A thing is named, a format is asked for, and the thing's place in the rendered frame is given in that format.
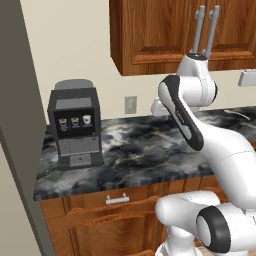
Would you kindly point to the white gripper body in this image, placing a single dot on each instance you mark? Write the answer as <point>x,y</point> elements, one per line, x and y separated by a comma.
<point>159,108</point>

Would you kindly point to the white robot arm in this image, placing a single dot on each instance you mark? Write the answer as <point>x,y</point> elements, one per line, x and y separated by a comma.
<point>230,156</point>

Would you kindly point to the wooden drawer front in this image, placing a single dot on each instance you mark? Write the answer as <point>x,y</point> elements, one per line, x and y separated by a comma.
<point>186,185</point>
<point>86,201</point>

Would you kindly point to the black grey coffee machine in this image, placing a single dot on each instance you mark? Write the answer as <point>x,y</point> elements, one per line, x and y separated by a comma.
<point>75,133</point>

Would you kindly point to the grey tall fridge side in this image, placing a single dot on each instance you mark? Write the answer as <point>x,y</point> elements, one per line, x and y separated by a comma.
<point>16,100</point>

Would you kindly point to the grey wall outlet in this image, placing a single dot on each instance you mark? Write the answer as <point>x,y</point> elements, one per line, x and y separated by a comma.
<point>131,105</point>

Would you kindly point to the wooden wall cupboard door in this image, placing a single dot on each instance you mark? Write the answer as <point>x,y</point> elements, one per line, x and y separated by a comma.
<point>236,30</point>
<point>156,30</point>

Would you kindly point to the wooden wall cupboard carcass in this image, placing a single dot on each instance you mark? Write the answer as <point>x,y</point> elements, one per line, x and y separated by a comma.
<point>116,33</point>

